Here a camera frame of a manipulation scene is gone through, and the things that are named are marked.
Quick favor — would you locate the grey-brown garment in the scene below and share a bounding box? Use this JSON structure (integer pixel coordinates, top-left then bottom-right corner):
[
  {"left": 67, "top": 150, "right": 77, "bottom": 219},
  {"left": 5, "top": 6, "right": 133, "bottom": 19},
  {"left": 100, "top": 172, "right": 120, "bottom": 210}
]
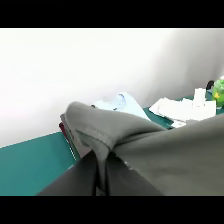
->
[{"left": 64, "top": 100, "right": 224, "bottom": 197}]

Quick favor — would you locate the light blue shirt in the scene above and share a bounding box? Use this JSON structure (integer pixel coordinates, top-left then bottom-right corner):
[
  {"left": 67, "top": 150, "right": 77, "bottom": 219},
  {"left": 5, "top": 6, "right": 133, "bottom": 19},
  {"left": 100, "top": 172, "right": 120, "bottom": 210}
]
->
[{"left": 91, "top": 92, "right": 152, "bottom": 122}]

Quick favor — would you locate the green bottle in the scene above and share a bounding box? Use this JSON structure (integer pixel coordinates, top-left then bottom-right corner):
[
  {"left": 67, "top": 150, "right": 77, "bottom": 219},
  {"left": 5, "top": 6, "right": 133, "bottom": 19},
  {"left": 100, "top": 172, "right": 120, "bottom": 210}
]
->
[{"left": 211, "top": 75, "right": 224, "bottom": 108}]

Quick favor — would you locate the heap of white papers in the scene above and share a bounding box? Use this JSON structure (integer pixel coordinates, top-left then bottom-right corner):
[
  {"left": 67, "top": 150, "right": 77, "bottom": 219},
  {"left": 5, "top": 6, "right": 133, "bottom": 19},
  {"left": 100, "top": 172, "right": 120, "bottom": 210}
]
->
[{"left": 148, "top": 87, "right": 218, "bottom": 129}]

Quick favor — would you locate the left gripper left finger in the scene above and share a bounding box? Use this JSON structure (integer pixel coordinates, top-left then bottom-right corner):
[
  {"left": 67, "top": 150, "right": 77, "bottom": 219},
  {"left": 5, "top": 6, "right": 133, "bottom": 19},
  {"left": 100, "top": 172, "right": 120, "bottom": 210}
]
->
[{"left": 37, "top": 150, "right": 99, "bottom": 197}]

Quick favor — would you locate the red garment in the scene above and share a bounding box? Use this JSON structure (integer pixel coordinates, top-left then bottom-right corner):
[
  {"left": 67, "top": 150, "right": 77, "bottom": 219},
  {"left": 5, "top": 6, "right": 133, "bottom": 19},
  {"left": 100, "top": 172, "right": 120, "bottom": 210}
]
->
[{"left": 58, "top": 121, "right": 78, "bottom": 161}]

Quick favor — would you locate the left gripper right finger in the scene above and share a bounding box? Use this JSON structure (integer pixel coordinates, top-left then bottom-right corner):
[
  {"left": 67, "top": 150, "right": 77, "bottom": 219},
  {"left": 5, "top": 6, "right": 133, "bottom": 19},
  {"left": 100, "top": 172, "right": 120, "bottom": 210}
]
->
[{"left": 105, "top": 152, "right": 165, "bottom": 197}]

